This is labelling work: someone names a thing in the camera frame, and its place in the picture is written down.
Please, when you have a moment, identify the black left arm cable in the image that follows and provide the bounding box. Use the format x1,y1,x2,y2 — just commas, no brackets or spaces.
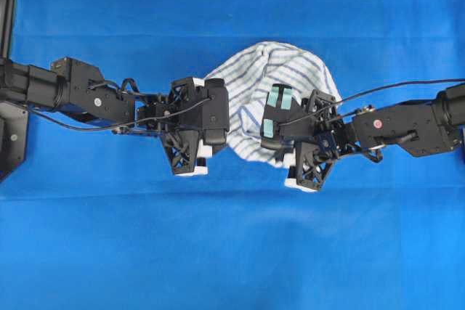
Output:
21,77,214,133

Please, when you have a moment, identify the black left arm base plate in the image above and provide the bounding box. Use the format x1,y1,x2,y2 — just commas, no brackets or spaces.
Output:
1,102,29,181

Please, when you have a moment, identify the white blue-striped towel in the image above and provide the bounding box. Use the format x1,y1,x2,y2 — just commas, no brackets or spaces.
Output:
206,41,341,168

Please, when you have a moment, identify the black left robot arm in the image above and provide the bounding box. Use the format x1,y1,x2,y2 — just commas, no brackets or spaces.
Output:
1,57,227,179

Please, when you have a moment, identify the black vertical frame post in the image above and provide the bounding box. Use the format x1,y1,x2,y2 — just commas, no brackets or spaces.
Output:
1,0,16,58

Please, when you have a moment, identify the blue table cloth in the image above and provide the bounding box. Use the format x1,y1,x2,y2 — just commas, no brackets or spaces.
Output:
1,0,464,309

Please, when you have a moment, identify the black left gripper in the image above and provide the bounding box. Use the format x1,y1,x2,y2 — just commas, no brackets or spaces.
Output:
134,77,211,176

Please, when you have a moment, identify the black taped right wrist camera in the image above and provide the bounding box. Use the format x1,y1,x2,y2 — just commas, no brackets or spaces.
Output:
260,83,310,150

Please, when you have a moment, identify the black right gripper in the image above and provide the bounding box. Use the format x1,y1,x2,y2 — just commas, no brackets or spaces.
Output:
290,89,360,160

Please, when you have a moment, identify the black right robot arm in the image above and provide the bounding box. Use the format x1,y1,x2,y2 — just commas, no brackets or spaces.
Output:
308,83,464,162

